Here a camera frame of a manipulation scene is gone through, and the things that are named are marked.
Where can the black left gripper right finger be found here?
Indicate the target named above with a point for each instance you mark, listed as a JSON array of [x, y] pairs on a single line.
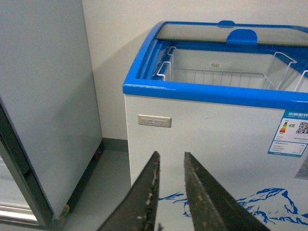
[[212, 207]]

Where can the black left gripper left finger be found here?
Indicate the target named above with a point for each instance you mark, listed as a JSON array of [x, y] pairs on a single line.
[[137, 211]]

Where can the silver brand nameplate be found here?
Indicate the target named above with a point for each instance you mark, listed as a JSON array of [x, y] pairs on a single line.
[[155, 121]]

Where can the white blue chest freezer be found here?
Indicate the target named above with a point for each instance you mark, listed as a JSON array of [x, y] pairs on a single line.
[[227, 129]]

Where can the white wire basket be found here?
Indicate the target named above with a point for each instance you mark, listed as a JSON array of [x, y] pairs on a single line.
[[232, 69]]

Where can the energy label sticker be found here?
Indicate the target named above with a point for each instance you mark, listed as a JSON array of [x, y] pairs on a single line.
[[291, 137]]

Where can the sliding glass lid blue handle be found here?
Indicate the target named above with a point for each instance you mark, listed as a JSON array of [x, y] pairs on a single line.
[[242, 35]]

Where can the rear glass lid blue handle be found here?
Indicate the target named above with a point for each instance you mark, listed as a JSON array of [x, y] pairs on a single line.
[[226, 23]]

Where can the white upright fridge cabinet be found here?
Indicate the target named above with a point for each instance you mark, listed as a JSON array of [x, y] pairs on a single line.
[[49, 121]]

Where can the instruction text sticker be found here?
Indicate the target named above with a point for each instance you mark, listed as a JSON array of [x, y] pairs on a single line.
[[303, 171]]

